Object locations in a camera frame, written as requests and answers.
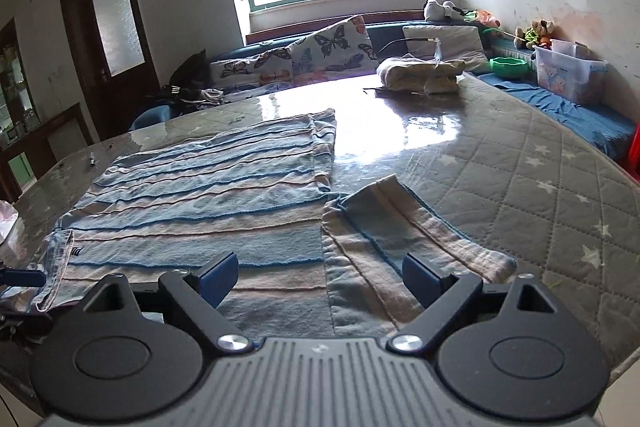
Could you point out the clear plastic storage box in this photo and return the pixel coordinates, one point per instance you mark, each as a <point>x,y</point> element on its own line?
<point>575,78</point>

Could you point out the dark wooden door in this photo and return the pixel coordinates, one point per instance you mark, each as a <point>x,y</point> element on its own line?
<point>112,59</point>

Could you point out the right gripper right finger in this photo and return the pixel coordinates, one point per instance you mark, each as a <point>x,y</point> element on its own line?
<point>446,299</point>

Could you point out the blue chair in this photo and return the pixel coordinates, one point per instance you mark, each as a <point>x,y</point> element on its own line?
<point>151,116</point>

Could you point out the blue bed sheet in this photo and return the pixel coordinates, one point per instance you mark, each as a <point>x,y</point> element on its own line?
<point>602,127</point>

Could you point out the blue striped knit garment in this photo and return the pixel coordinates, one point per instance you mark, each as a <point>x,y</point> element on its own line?
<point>313,262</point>

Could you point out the butterfly print pillow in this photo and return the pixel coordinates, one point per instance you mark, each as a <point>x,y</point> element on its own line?
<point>342,50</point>

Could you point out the white plush toy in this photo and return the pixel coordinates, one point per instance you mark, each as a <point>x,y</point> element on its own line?
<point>435,11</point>

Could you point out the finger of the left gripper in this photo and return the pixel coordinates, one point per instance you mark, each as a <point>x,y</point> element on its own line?
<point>22,278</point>

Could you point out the black bag on sofa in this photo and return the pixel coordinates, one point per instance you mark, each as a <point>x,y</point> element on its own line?
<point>189,80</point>

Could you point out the pink white plastic bag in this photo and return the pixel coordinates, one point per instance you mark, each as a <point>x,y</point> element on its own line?
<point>8,218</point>

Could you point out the grey quilted star table cover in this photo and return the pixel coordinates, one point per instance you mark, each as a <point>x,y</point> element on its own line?
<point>498,171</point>

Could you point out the yellow orange plush toy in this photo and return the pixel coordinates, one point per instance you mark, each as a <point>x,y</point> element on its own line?
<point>538,33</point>

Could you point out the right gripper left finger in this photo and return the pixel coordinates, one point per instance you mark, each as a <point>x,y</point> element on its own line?
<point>190,301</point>

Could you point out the white grey cushion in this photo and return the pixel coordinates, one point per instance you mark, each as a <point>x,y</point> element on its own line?
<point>455,43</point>

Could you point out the green plastic bowl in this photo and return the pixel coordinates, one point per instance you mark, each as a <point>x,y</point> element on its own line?
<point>509,67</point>

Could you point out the folded yellow-white clothes in bag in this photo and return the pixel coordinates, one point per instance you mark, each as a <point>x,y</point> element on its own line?
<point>412,74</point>

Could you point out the wooden glass cabinet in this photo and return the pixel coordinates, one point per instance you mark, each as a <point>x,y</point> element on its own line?
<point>26,154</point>

